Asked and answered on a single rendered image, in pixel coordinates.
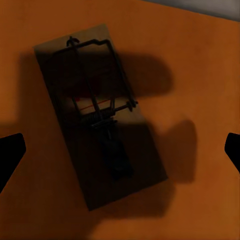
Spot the mousetrap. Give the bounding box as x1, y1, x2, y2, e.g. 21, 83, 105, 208
33, 23, 169, 212

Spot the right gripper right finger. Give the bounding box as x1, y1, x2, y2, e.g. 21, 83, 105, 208
224, 133, 240, 172

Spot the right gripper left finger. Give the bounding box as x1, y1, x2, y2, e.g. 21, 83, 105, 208
0, 133, 26, 193

